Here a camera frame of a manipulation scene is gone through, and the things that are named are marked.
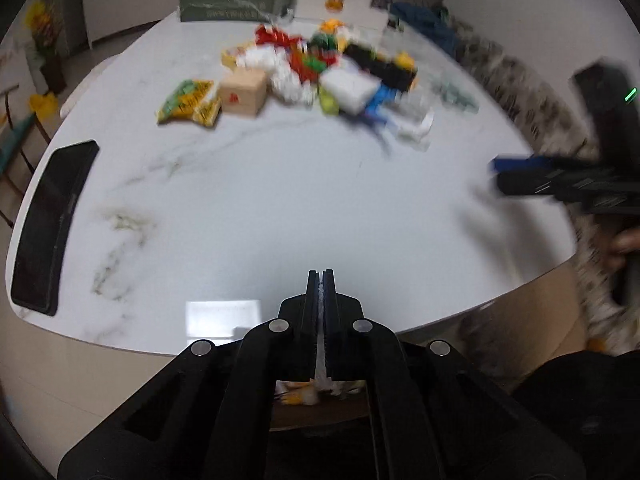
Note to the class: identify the yellow green snack packet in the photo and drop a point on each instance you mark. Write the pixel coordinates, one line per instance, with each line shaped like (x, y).
(187, 101)

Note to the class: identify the dark flower vase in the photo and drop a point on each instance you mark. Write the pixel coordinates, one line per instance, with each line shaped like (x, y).
(53, 73)

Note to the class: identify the blue garment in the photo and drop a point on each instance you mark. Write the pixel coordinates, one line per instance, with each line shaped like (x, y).
(425, 22)

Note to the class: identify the blue wrapper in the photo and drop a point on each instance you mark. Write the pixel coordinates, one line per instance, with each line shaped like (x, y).
(381, 105)

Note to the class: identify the white box with yellow print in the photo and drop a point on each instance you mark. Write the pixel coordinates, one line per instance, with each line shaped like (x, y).
(340, 7)

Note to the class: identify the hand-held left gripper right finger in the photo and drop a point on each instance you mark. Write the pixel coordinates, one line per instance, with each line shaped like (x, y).
(328, 310)

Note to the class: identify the small brown cube box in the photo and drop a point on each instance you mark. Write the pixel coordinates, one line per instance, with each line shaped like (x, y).
(242, 95)

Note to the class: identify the person's leg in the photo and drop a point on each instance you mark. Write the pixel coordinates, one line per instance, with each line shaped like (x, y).
(545, 320)

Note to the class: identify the dark wooden chair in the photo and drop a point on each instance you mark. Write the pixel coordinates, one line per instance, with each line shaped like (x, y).
(15, 155)

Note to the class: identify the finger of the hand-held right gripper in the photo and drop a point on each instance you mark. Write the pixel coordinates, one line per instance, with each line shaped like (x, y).
(520, 163)
(530, 185)

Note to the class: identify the black smartphone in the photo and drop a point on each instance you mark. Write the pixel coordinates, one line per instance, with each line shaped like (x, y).
(50, 225)

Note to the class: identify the white square box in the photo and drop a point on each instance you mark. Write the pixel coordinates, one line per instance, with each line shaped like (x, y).
(347, 88)

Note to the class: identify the red wrapper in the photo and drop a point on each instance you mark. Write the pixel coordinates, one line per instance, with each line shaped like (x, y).
(272, 36)

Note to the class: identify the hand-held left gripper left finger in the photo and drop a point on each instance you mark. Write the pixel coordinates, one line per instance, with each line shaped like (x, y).
(313, 310)

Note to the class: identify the person's right hand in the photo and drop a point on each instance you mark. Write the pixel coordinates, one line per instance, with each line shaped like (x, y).
(629, 243)

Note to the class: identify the yellow flower bouquet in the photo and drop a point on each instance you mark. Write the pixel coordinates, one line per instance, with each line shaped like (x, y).
(42, 25)

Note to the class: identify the green wrapper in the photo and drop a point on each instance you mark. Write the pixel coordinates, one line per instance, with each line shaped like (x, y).
(324, 42)

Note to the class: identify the white crumpled tissue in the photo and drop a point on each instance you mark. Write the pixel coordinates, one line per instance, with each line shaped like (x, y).
(291, 82)
(260, 57)
(415, 129)

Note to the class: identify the grey green crumpled paper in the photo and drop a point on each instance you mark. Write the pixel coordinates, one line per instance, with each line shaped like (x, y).
(455, 95)

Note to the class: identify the orange yellow wrapper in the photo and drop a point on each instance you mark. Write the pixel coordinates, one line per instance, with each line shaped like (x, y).
(333, 25)

